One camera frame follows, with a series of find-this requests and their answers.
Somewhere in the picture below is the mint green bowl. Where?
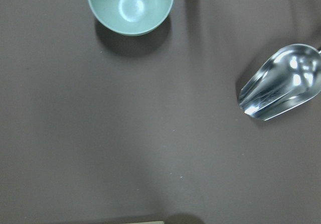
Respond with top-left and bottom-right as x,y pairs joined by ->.
88,0 -> 174,36

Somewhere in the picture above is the bamboo cutting board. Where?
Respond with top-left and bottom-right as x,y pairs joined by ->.
116,220 -> 165,224

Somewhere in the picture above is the metal ice scoop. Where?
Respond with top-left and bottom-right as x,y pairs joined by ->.
238,44 -> 320,121

